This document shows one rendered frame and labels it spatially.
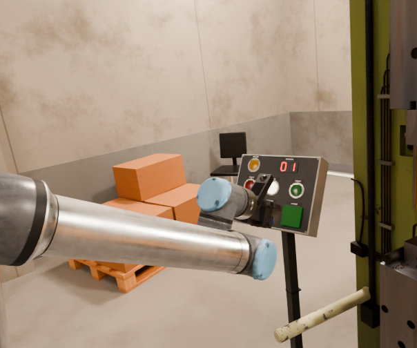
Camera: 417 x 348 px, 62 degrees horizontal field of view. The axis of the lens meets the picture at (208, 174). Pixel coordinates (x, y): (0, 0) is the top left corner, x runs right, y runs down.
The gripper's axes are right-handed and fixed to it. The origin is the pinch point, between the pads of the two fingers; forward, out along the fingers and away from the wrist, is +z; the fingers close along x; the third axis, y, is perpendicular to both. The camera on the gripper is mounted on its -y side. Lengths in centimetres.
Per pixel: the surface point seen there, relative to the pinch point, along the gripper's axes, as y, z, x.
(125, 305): 80, 75, -150
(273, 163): -18.1, 11.0, -11.3
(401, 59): -42, -12, 34
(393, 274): 12.6, 11.9, 33.9
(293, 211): -0.9, 10.3, 0.4
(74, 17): -166, 37, -285
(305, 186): -10.4, 11.0, 3.0
